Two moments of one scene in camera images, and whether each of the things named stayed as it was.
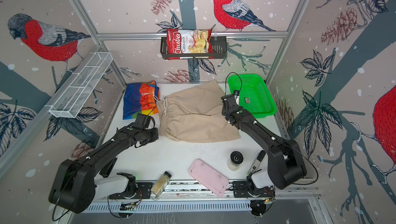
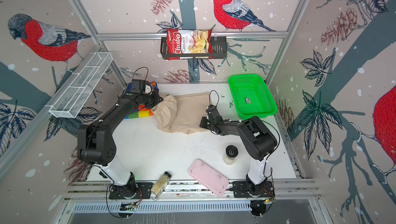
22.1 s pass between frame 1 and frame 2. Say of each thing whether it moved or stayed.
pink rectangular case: stayed
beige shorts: moved
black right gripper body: moved
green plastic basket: stayed
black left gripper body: moved
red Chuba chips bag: stayed
